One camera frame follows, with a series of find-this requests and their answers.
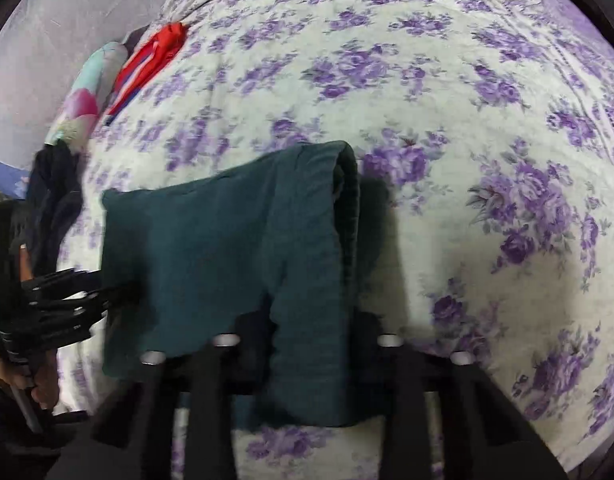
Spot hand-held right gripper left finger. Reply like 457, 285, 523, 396
47, 310, 278, 480

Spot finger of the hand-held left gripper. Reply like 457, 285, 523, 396
27, 302, 110, 351
23, 269, 140, 307

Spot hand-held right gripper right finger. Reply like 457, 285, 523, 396
352, 310, 570, 480

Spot dark green pants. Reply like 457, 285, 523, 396
101, 140, 362, 431

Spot black pants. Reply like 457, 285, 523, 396
26, 142, 85, 281

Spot red striped folded pants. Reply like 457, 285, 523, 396
104, 21, 189, 126

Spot person's left hand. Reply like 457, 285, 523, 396
0, 350, 60, 411

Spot blue printed cloth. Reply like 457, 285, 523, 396
0, 155, 32, 201

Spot purple floral bedsheet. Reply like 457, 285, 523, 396
54, 0, 614, 480

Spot colourful floral pillow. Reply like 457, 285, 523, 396
44, 41, 130, 148

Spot grey lace curtain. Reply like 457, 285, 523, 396
0, 0, 222, 171

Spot dark purple cloth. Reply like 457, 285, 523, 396
123, 25, 155, 56

